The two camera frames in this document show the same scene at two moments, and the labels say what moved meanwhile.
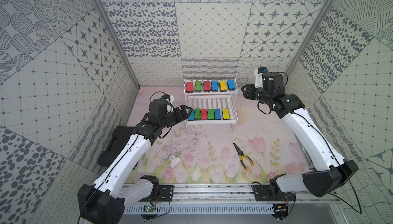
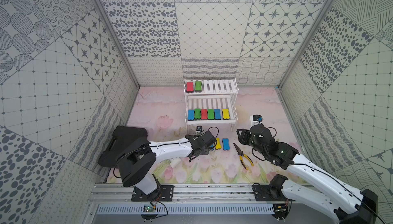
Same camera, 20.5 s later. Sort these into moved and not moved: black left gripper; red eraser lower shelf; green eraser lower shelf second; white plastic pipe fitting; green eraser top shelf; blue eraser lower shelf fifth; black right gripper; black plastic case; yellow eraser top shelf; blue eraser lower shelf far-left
Moved: black right gripper; yellow eraser top shelf; black left gripper
Not moved: green eraser lower shelf second; blue eraser lower shelf fifth; blue eraser lower shelf far-left; white plastic pipe fitting; green eraser top shelf; red eraser lower shelf; black plastic case
